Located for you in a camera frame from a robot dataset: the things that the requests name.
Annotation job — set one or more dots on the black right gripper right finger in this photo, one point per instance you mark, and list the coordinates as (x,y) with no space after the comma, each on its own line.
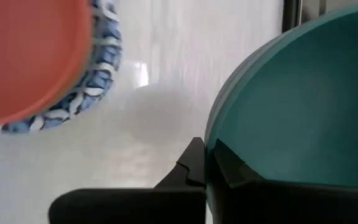
(291,205)

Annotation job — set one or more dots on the blue patterned paper bowl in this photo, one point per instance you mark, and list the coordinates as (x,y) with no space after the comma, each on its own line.
(104,56)
(57,119)

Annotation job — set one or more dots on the teal plastic bowl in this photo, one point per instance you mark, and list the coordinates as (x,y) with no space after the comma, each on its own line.
(291,109)

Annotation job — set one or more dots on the red plastic bowl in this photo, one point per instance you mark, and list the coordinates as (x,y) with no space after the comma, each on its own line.
(26,62)

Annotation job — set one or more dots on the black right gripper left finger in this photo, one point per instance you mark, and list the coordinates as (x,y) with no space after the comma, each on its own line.
(135,205)

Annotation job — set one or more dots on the black table frame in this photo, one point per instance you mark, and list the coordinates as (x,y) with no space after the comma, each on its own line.
(291,15)

